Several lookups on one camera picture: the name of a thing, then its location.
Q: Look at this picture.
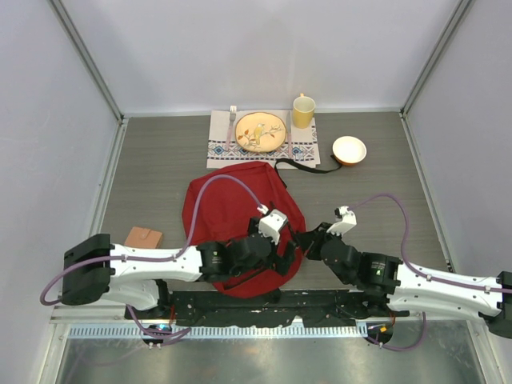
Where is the bird pattern wooden plate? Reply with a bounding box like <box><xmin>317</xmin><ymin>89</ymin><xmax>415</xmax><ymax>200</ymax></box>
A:
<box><xmin>235</xmin><ymin>112</ymin><xmax>287</xmax><ymax>153</ymax></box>

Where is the pink handled fork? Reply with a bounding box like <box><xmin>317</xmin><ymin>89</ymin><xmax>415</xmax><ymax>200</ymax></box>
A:
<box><xmin>225</xmin><ymin>105</ymin><xmax>237</xmax><ymax>150</ymax></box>

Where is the white slotted cable duct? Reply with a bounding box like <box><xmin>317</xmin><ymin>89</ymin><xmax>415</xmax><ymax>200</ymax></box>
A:
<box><xmin>68</xmin><ymin>322</ymin><xmax>367</xmax><ymax>339</ymax></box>

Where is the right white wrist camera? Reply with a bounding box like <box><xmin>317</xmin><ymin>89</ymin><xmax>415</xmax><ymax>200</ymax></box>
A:
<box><xmin>327</xmin><ymin>206</ymin><xmax>357</xmax><ymax>237</ymax></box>

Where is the pink handled knife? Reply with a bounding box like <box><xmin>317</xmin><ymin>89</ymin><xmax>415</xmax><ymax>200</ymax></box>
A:
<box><xmin>286</xmin><ymin>110</ymin><xmax>293</xmax><ymax>159</ymax></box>

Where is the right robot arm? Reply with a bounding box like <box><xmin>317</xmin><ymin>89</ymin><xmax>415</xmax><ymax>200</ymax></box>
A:
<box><xmin>294</xmin><ymin>223</ymin><xmax>511</xmax><ymax>339</ymax></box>

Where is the white orange bowl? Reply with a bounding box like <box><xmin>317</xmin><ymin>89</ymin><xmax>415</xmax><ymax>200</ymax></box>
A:
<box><xmin>332</xmin><ymin>136</ymin><xmax>367</xmax><ymax>166</ymax></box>

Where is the yellow mug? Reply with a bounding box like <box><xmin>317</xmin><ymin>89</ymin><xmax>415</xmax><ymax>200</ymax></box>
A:
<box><xmin>292</xmin><ymin>94</ymin><xmax>316</xmax><ymax>129</ymax></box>

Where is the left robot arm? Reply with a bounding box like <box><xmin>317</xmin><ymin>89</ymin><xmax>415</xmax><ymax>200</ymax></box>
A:
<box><xmin>61</xmin><ymin>213</ymin><xmax>298</xmax><ymax>319</ymax></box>

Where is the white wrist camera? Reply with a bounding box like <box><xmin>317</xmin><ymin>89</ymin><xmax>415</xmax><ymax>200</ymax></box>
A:
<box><xmin>258</xmin><ymin>205</ymin><xmax>288</xmax><ymax>245</ymax></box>
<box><xmin>327</xmin><ymin>206</ymin><xmax>357</xmax><ymax>237</ymax></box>

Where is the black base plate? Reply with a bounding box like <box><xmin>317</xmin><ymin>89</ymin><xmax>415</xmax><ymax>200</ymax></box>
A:
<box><xmin>133</xmin><ymin>290</ymin><xmax>409</xmax><ymax>328</ymax></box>

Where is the patterned white placemat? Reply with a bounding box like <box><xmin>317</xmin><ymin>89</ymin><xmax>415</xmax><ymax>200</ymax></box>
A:
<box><xmin>206</xmin><ymin>110</ymin><xmax>321</xmax><ymax>169</ymax></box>

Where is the tan leather wallet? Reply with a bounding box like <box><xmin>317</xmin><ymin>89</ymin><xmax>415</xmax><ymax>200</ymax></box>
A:
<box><xmin>124</xmin><ymin>226</ymin><xmax>163</xmax><ymax>249</ymax></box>

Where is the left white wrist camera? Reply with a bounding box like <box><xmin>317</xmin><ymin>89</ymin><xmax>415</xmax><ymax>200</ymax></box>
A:
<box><xmin>258</xmin><ymin>205</ymin><xmax>288</xmax><ymax>245</ymax></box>

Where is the red backpack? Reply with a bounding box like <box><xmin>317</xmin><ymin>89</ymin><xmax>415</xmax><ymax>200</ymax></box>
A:
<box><xmin>182</xmin><ymin>161</ymin><xmax>306</xmax><ymax>298</ymax></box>

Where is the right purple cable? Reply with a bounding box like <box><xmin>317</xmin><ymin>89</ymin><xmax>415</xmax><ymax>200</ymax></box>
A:
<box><xmin>347</xmin><ymin>194</ymin><xmax>512</xmax><ymax>353</ymax></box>

